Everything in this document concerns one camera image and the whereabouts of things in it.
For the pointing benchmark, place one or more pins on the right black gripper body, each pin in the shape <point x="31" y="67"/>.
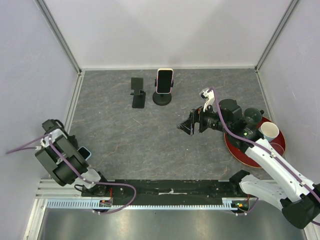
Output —
<point x="199" y="115"/>

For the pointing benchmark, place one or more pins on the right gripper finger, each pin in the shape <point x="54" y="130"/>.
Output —
<point x="186" y="127"/>
<point x="190" y="119"/>

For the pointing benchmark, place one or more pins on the black phone stand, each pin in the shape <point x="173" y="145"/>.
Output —
<point x="161" y="99"/>

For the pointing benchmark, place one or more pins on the small black phone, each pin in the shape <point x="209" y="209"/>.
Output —
<point x="138" y="93"/>

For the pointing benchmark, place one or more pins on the light blue phone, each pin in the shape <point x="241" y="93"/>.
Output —
<point x="84" y="152"/>

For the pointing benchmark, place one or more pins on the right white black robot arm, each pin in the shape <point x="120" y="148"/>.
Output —
<point x="296" y="196"/>

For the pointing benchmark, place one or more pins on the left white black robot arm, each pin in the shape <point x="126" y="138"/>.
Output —
<point x="66" y="162"/>

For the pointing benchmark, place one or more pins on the dark green cup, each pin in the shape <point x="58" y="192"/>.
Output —
<point x="253" y="116"/>

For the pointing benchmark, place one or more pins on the red round tray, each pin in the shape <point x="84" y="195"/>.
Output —
<point x="237" y="150"/>

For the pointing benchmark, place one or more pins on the white blue mug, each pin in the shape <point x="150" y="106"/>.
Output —
<point x="269" y="130"/>

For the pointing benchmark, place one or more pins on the clear glass cup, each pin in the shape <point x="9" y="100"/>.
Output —
<point x="278" y="148"/>

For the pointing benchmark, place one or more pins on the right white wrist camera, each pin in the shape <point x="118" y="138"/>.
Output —
<point x="209" y="96"/>

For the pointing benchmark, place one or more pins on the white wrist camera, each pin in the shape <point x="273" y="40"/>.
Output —
<point x="45" y="142"/>
<point x="209" y="96"/>

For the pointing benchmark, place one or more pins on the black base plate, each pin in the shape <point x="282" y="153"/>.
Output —
<point x="151" y="190"/>

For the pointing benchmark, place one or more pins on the light blue cable duct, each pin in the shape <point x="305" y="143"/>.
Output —
<point x="95" y="204"/>

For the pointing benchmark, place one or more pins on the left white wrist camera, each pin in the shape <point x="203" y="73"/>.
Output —
<point x="45" y="142"/>

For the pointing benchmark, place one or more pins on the right aluminium frame post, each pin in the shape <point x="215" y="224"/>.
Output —
<point x="276" y="34"/>

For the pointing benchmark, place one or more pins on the aluminium frame post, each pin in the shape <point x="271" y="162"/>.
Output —
<point x="276" y="34"/>
<point x="42" y="5"/>

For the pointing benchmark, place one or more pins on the left aluminium frame post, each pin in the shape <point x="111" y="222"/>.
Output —
<point x="42" y="5"/>

